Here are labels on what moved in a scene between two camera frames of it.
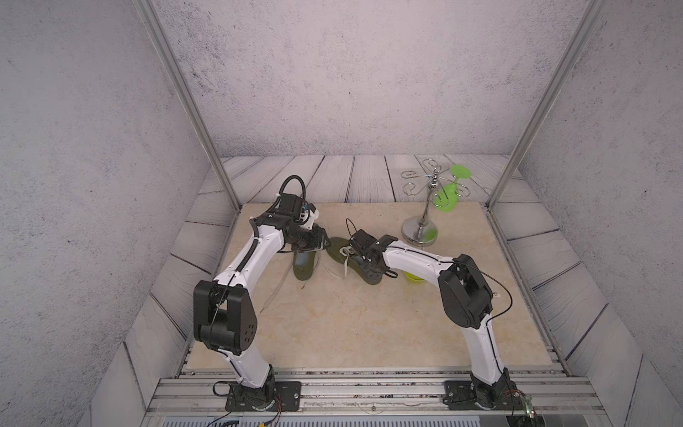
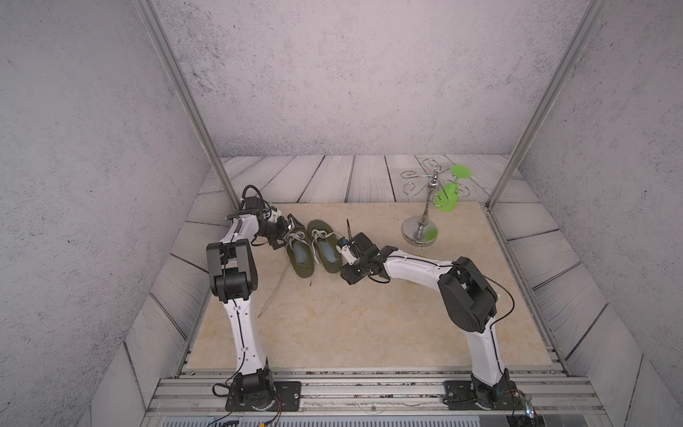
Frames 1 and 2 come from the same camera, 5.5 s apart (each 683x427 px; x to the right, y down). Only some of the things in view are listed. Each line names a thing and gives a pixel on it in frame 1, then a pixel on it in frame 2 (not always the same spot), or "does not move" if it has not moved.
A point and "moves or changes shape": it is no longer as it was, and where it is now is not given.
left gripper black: x=317 y=233 -> x=282 y=231
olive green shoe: x=303 y=264 does not move
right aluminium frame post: x=545 y=101 does not move
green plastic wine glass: x=445 y=199 does not move
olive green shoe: x=349 y=264 moves or changes shape
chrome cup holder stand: x=421 y=230 does not move
